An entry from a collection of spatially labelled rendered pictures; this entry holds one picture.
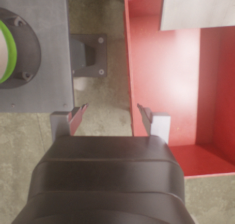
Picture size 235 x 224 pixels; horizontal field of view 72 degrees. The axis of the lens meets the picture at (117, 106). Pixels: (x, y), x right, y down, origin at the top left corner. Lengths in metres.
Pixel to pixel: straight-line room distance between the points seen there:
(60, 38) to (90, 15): 0.96
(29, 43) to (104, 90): 0.99
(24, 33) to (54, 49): 0.06
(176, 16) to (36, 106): 0.38
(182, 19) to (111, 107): 0.97
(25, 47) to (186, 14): 0.35
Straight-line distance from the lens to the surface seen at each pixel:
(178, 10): 0.45
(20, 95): 0.40
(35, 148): 1.63
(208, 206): 2.08
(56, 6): 0.37
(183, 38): 0.77
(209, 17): 0.49
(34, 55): 0.36
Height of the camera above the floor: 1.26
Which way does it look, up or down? 74 degrees down
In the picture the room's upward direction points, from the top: 179 degrees clockwise
